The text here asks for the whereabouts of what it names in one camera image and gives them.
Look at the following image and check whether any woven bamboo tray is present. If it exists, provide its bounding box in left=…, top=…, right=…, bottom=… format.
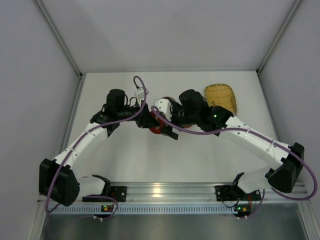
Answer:
left=204, top=83, right=238, bottom=115

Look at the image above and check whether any aluminium mounting rail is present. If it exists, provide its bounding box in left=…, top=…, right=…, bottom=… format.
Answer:
left=37, top=181, right=310, bottom=206

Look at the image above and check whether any slotted grey cable duct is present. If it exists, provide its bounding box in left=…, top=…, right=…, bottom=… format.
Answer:
left=52, top=203, right=237, bottom=215

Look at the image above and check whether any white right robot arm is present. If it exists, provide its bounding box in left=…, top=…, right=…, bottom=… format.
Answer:
left=154, top=89, right=305, bottom=197

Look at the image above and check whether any red round lid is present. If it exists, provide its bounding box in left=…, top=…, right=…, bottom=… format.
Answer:
left=148, top=109, right=168, bottom=135

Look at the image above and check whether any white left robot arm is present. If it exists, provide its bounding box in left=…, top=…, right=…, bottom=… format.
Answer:
left=38, top=87, right=158, bottom=207

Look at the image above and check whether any left aluminium frame post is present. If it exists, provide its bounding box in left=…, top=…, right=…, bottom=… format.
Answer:
left=32, top=0, right=83, bottom=79

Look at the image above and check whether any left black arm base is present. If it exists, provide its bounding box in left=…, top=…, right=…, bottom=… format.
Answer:
left=82, top=185, right=127, bottom=203

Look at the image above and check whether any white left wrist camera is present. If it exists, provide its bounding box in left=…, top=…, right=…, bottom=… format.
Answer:
left=134, top=87, right=149, bottom=102

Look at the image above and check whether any aluminium frame post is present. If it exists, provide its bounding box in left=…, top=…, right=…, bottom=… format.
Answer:
left=32, top=0, right=83, bottom=79
left=256, top=0, right=304, bottom=77

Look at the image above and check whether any right aluminium frame post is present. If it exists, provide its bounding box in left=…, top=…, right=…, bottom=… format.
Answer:
left=256, top=0, right=304, bottom=77

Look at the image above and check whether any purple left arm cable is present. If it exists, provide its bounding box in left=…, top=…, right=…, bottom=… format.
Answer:
left=45, top=75, right=148, bottom=214

